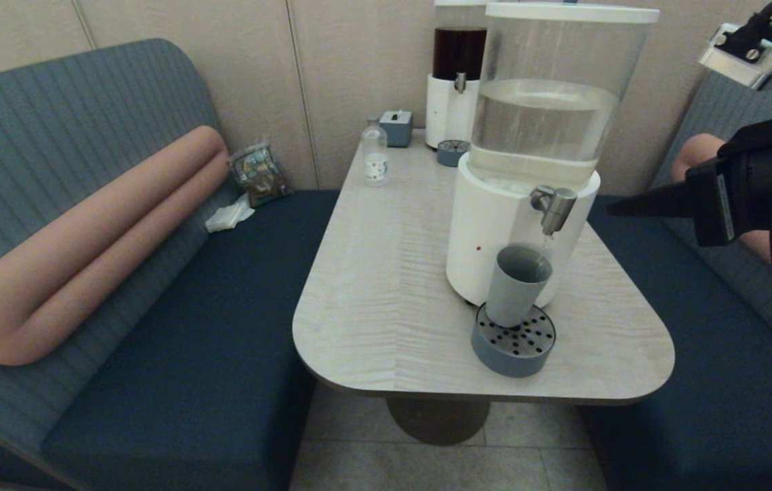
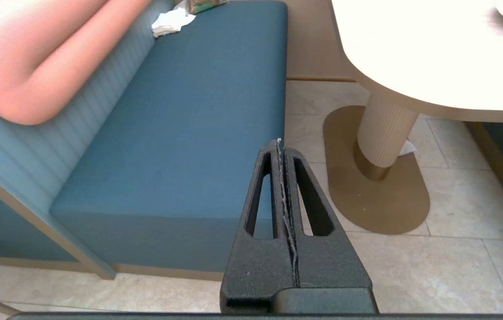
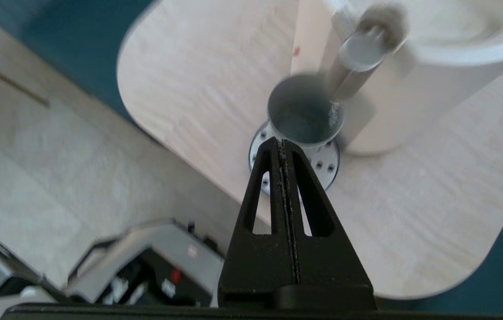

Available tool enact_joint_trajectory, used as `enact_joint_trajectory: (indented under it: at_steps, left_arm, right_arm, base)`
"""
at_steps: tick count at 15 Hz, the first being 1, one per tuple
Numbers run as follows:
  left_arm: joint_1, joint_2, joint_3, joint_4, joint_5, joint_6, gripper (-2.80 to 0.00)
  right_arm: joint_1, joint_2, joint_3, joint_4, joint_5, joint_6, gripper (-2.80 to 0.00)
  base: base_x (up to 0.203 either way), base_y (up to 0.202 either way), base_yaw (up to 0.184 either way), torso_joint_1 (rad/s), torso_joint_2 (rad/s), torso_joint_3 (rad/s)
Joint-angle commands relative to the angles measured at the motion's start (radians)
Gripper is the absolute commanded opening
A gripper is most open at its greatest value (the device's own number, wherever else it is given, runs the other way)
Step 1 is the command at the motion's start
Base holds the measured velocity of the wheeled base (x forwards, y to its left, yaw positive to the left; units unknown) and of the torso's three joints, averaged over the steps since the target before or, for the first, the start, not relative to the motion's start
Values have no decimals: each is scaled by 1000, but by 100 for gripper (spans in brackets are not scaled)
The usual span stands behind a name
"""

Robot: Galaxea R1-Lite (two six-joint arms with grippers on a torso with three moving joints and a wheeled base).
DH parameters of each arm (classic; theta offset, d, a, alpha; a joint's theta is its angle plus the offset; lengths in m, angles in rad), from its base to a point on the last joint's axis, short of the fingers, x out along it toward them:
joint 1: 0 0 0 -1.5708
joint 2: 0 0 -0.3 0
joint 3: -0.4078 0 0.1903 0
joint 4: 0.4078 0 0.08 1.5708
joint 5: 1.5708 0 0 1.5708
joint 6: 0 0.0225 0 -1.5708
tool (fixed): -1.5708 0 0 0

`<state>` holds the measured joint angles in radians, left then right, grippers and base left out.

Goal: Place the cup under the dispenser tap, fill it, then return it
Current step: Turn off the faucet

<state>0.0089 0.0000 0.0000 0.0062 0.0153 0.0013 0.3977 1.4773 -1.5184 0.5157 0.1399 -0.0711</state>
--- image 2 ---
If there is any pink bolster cushion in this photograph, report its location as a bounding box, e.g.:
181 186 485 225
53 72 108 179
0 0 152 126

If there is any ribbed table pedestal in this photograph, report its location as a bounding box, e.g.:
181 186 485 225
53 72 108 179
323 87 431 235

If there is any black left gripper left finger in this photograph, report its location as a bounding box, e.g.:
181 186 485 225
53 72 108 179
220 139 299 312

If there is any crumpled white tissue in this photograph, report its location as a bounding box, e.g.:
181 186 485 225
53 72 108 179
151 7 197 38
398 139 417 157

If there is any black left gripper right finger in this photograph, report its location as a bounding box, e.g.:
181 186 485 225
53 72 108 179
281 147 379 314

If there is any patterned snack bag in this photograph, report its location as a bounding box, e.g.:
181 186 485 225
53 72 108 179
187 0 229 15

